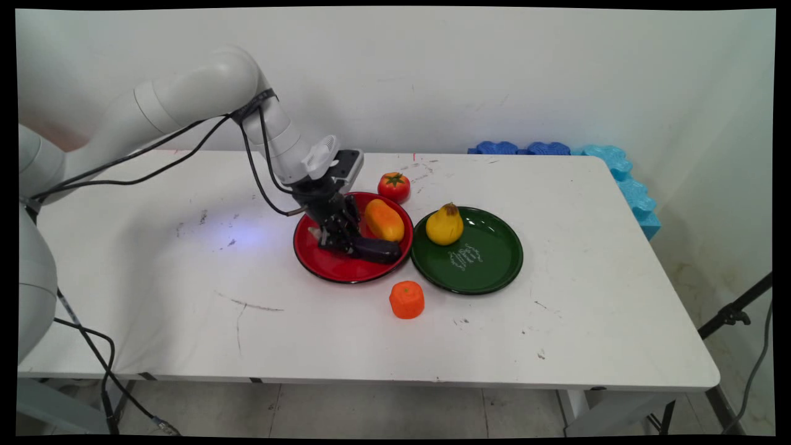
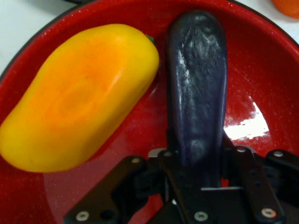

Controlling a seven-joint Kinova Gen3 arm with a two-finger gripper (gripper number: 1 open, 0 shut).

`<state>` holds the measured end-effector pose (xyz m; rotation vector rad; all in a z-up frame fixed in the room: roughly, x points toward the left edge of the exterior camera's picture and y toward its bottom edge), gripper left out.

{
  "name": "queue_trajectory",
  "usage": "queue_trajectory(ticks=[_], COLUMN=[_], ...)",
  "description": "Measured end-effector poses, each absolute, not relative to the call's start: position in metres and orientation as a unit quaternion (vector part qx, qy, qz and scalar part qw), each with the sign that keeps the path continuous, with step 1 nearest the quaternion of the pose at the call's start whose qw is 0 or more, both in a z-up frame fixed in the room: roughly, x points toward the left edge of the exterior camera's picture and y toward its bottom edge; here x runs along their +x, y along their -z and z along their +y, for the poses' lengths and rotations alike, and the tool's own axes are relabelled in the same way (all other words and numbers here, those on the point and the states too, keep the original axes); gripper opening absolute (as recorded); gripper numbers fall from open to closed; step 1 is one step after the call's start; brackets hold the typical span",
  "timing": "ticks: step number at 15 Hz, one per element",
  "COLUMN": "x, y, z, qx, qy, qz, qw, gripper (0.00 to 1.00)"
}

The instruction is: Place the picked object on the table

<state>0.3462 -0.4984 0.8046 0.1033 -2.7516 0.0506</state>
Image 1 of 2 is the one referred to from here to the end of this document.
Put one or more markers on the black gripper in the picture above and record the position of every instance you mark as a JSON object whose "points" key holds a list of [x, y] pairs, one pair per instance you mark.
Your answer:
{"points": [[321, 201]]}

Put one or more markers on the purple toy eggplant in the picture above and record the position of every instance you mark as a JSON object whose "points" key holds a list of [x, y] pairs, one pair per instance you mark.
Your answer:
{"points": [[380, 250]]}

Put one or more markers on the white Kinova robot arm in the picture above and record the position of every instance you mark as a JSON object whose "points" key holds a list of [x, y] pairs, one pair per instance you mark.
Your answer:
{"points": [[185, 99]]}

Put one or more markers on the red round plate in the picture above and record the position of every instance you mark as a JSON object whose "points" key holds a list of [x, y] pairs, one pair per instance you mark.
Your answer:
{"points": [[337, 266]]}

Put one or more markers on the orange toy mango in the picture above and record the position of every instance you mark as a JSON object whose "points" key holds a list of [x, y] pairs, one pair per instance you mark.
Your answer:
{"points": [[384, 221]]}

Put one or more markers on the red toy tomato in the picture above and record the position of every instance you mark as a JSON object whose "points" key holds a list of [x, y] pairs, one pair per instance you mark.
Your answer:
{"points": [[394, 186]]}

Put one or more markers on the orange toy tangerine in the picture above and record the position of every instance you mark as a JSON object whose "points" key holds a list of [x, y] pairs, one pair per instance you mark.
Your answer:
{"points": [[406, 300]]}

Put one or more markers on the yellow toy pear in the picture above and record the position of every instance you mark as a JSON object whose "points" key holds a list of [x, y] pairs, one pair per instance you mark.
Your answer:
{"points": [[444, 227]]}

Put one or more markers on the green round plate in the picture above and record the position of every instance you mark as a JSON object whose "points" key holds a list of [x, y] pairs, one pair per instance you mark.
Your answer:
{"points": [[482, 259]]}

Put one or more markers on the dark blue foam piece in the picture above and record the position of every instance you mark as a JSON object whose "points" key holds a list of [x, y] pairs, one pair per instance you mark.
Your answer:
{"points": [[496, 148], [547, 148]]}

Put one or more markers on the light blue foam mat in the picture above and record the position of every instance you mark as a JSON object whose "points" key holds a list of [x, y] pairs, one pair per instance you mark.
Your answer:
{"points": [[636, 198]]}

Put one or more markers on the black tripod leg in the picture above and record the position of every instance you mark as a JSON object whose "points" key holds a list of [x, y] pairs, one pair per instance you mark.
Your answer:
{"points": [[732, 315]]}

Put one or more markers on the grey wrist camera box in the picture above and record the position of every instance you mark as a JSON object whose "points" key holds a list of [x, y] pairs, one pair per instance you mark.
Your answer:
{"points": [[348, 170]]}

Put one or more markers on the white vented camera mount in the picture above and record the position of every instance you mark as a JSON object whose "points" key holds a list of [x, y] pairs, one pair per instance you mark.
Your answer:
{"points": [[321, 157]]}

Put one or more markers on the white table leg frame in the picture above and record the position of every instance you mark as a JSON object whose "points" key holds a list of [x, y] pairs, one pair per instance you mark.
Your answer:
{"points": [[593, 411], [120, 395]]}

